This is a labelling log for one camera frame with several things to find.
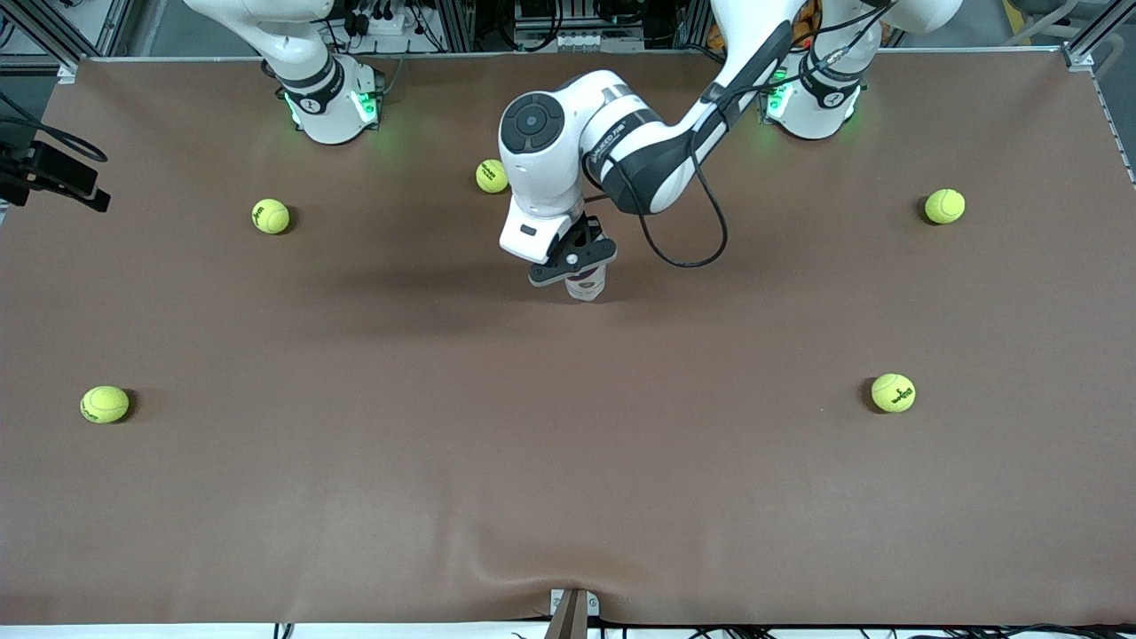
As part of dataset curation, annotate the clear tennis ball can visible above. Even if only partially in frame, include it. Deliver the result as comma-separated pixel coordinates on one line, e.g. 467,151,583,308
565,266,608,303

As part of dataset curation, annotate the white connector strip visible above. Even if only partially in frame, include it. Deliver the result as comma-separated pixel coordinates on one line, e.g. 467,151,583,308
515,31,644,52

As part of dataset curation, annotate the brown table cloth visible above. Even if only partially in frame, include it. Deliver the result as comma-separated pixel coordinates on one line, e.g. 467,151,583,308
0,53,1136,627

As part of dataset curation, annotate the white power strip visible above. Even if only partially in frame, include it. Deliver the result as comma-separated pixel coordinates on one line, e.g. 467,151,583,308
351,4,418,41

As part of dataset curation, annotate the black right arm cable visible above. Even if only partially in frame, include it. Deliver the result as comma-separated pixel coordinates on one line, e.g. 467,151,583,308
0,93,109,163

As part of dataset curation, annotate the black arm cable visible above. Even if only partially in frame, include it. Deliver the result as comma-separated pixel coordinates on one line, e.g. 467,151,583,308
581,0,897,269
0,93,109,163

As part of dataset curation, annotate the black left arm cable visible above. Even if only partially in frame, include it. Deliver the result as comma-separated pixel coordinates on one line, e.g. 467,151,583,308
581,0,897,269

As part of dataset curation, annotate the metal clamp bracket with post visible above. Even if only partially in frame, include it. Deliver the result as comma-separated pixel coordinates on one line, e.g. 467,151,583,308
543,588,601,639

